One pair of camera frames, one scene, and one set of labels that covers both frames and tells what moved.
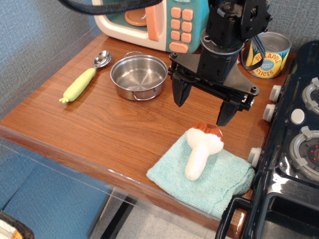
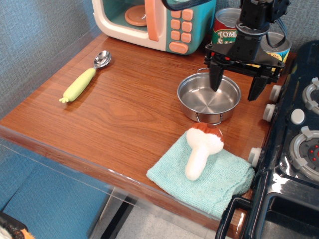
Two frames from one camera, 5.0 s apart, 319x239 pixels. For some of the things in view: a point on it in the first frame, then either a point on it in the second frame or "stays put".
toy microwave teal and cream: [175, 26] stays put
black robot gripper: [215, 71] → [245, 55]
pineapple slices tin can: [276, 47] stays put
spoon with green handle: [101, 59] stays put
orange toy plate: [136, 17] stays put
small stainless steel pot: [139, 76] → [198, 100]
